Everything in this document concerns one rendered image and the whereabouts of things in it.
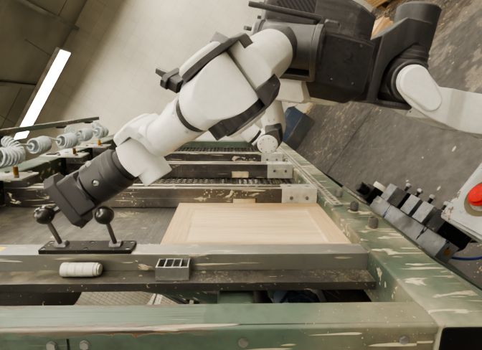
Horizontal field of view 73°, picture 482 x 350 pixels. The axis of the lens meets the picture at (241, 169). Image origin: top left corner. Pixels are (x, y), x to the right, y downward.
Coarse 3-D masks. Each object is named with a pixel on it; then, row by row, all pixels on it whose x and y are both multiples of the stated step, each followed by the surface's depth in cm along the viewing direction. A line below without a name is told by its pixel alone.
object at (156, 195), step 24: (24, 192) 110; (120, 192) 111; (144, 192) 112; (168, 192) 112; (192, 192) 112; (216, 192) 113; (240, 192) 113; (264, 192) 113; (288, 192) 113; (312, 192) 114
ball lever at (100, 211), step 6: (96, 210) 65; (102, 210) 64; (108, 210) 65; (96, 216) 64; (102, 216) 64; (108, 216) 65; (102, 222) 65; (108, 222) 65; (108, 228) 68; (114, 234) 70; (114, 240) 71; (120, 240) 73; (114, 246) 72; (120, 246) 72
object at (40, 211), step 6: (36, 210) 64; (42, 210) 64; (48, 210) 65; (36, 216) 64; (42, 216) 64; (48, 216) 64; (54, 216) 66; (42, 222) 64; (48, 222) 65; (54, 228) 68; (54, 234) 69; (60, 240) 71; (66, 240) 72; (54, 246) 71; (60, 246) 71; (66, 246) 72
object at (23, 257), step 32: (0, 256) 70; (32, 256) 70; (64, 256) 70; (96, 256) 71; (128, 256) 71; (160, 256) 71; (192, 256) 72; (224, 256) 72; (256, 256) 72; (288, 256) 72; (320, 256) 73; (352, 256) 73
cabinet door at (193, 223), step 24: (192, 216) 100; (216, 216) 101; (240, 216) 102; (264, 216) 102; (288, 216) 102; (312, 216) 102; (168, 240) 83; (192, 240) 84; (216, 240) 84; (240, 240) 84; (264, 240) 84; (288, 240) 84; (312, 240) 85; (336, 240) 84
